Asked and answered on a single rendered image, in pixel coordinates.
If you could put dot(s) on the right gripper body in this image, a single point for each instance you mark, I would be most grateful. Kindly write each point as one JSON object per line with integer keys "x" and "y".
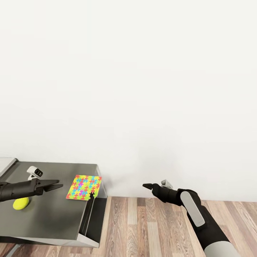
{"x": 161, "y": 192}

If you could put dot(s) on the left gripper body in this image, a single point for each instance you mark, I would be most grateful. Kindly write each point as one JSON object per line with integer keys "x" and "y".
{"x": 26, "y": 189}

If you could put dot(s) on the jigsaw puzzle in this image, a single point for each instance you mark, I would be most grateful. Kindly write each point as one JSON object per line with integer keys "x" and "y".
{"x": 83, "y": 186}

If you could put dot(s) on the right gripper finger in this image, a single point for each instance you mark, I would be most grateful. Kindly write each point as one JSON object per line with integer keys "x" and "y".
{"x": 149, "y": 186}

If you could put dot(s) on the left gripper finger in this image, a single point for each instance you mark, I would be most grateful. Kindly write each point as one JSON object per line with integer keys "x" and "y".
{"x": 43, "y": 183}
{"x": 52, "y": 187}

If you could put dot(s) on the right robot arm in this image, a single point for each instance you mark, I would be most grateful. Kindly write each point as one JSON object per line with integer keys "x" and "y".
{"x": 212, "y": 239}

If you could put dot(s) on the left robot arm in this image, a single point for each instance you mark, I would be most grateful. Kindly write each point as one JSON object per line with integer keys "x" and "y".
{"x": 34, "y": 186}

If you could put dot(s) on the tennis ball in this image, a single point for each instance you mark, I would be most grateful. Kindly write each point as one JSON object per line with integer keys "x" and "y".
{"x": 20, "y": 203}

